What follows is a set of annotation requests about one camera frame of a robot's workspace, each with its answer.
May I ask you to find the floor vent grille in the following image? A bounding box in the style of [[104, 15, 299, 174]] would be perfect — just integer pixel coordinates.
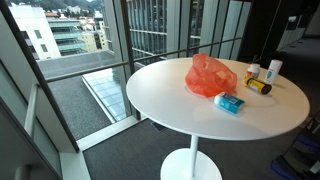
[[150, 121, 168, 133]]

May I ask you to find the slim window frame post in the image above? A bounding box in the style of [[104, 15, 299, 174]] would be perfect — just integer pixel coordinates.
[[119, 0, 142, 121]]

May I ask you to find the black and blue equipment cart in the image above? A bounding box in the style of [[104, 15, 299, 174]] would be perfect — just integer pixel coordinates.
[[269, 131, 320, 180]]

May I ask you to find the yellow and brown bottle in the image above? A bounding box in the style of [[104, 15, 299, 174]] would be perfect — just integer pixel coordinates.
[[243, 75, 273, 96]]

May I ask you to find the glass skylight roof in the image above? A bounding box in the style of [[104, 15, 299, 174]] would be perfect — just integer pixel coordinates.
[[82, 67, 130, 122]]

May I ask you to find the white-capped pill bottle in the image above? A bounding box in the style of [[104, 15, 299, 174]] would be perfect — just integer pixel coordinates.
[[245, 63, 261, 81]]

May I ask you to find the orange plastic bag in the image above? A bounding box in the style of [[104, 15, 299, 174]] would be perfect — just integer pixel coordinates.
[[184, 53, 238, 98]]

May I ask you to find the blue box with white cap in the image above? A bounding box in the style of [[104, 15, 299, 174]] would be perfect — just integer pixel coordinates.
[[213, 92, 246, 115]]

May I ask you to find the wide window frame post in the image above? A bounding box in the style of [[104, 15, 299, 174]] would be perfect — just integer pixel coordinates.
[[0, 0, 80, 154]]

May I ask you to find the tall white bottle blue logo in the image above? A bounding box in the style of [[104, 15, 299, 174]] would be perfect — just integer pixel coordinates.
[[264, 59, 284, 85]]

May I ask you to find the white table pedestal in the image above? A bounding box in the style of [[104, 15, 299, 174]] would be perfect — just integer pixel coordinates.
[[160, 134, 223, 180]]

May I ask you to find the dark window handrail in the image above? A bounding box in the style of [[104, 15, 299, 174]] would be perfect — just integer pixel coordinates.
[[44, 37, 244, 84]]

